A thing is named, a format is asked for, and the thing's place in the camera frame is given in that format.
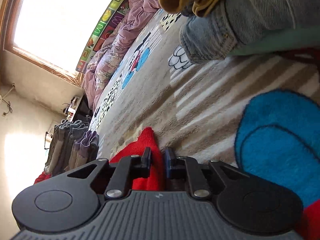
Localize wall socket with cable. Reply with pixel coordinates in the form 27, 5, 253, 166
0, 84, 15, 117

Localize window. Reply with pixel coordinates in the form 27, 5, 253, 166
0, 0, 125, 80

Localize purple duvet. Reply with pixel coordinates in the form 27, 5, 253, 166
82, 0, 170, 105

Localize stack of grey folded clothes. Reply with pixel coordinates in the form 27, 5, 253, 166
45, 119, 100, 177

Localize red knitted sweater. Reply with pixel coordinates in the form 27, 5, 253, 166
109, 127, 320, 240

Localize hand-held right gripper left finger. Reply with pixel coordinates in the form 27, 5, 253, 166
66, 147, 153, 200

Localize colourful alphabet foam panel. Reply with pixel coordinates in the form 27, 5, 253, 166
75, 0, 137, 73

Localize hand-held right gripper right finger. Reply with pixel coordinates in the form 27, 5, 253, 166
164, 147, 247, 198

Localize dark desk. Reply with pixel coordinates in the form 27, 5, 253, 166
61, 94, 93, 120

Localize row of small desk items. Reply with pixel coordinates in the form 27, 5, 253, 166
61, 96, 80, 117

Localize cartoon mouse printed blanket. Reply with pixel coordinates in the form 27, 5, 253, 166
89, 7, 320, 208

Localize green folded garment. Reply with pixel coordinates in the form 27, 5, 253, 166
226, 27, 320, 57

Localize folded blue jeans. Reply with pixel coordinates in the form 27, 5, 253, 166
179, 0, 320, 64

